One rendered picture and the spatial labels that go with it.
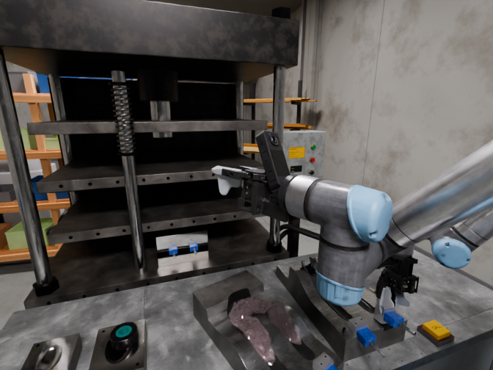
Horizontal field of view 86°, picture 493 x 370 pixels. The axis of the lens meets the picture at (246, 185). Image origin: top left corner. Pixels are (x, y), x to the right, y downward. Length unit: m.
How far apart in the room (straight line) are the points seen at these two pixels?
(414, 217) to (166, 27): 1.12
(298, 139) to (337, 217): 1.26
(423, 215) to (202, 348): 0.83
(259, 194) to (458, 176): 0.31
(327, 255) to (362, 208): 0.10
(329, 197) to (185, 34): 1.03
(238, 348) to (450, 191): 0.71
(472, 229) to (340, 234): 0.48
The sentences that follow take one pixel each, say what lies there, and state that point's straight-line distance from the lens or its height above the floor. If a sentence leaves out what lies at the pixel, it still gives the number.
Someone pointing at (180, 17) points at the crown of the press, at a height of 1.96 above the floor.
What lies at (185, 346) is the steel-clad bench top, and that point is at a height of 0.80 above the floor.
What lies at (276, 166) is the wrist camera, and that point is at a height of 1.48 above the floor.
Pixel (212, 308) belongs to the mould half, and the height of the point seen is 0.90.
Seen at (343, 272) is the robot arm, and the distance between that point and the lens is 0.44.
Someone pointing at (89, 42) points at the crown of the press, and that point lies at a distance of 1.29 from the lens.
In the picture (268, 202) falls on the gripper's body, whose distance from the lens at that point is 0.51.
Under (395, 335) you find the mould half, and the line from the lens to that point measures 1.17.
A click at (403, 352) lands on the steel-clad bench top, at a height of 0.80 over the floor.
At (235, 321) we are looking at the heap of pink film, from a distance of 1.02.
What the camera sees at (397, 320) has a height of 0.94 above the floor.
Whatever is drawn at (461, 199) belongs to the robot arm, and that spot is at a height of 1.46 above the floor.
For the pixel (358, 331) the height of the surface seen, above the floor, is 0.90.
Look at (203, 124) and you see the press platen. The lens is 1.40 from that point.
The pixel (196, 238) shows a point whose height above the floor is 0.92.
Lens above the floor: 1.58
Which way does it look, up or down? 15 degrees down
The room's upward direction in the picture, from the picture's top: straight up
